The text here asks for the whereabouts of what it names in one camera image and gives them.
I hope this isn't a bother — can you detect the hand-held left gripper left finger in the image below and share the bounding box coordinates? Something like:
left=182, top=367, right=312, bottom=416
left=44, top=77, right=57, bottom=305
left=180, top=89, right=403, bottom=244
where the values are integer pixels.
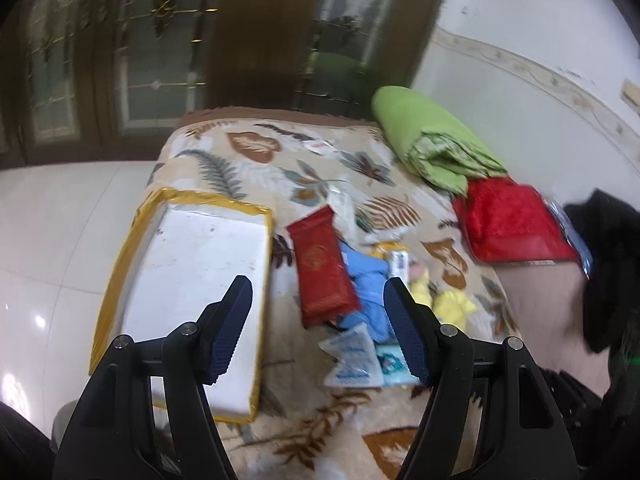
left=52, top=275, right=253, bottom=480

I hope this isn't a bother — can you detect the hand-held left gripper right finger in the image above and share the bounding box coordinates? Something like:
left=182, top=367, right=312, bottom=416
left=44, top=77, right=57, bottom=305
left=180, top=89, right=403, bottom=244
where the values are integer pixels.
left=382, top=276, right=581, bottom=480

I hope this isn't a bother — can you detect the teal green packet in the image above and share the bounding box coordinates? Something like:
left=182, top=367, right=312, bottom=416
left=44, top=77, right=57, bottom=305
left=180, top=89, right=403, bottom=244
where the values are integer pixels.
left=375, top=342, right=423, bottom=388

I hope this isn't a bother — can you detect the yellow plush toy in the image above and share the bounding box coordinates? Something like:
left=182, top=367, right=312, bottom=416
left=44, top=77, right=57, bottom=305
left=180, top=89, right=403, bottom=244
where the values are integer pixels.
left=410, top=267, right=481, bottom=328

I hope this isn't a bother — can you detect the silver white sachet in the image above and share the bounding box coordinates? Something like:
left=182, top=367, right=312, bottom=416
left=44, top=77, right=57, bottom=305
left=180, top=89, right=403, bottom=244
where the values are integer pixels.
left=325, top=345, right=383, bottom=388
left=319, top=322, right=373, bottom=361

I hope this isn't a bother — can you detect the blue cloth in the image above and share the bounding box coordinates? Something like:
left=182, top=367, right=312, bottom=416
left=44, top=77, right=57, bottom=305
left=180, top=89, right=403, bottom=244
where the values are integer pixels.
left=335, top=240, right=401, bottom=336

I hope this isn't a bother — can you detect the yellow glossy packet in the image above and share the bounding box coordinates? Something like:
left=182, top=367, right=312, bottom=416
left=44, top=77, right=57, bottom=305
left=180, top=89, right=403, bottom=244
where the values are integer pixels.
left=372, top=242, right=413, bottom=278

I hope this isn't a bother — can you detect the yellow storage bag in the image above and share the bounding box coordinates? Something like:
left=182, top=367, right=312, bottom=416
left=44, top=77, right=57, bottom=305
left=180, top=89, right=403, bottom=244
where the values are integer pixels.
left=89, top=187, right=275, bottom=423

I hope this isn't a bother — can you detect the red packet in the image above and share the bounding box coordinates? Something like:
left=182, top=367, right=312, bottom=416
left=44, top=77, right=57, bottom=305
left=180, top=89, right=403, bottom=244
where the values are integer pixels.
left=286, top=205, right=362, bottom=330

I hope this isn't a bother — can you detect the white plastic bag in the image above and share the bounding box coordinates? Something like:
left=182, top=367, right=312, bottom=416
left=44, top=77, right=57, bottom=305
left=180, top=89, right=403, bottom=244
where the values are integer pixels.
left=325, top=182, right=362, bottom=243

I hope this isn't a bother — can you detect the blue clear plastic packet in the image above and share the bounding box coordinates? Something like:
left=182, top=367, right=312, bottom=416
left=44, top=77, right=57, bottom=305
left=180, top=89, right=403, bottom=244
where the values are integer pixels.
left=547, top=200, right=593, bottom=281

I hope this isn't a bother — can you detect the red quilted jacket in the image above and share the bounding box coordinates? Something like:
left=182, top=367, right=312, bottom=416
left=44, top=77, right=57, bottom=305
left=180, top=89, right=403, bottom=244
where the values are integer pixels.
left=452, top=177, right=581, bottom=265

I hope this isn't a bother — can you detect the dark cloth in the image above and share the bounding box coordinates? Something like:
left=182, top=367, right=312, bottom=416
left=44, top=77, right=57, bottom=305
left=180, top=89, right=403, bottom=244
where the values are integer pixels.
left=540, top=355, right=640, bottom=480

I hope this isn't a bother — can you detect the leaf-print blanket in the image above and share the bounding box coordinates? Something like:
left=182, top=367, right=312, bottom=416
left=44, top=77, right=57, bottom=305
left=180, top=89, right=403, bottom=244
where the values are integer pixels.
left=145, top=107, right=523, bottom=480

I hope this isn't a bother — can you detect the small white red-print packet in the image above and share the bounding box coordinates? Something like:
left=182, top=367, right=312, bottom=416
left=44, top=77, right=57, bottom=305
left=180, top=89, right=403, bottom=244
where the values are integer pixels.
left=302, top=139, right=341, bottom=157

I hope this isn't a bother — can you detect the green folded quilt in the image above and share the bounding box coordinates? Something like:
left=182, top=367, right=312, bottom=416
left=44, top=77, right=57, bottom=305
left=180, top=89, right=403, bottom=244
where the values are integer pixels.
left=371, top=85, right=508, bottom=195

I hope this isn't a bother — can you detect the wooden glass door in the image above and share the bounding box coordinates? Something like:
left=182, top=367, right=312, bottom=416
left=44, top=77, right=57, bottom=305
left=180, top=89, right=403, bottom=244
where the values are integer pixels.
left=0, top=0, right=101, bottom=161
left=215, top=0, right=451, bottom=121
left=95, top=0, right=221, bottom=146

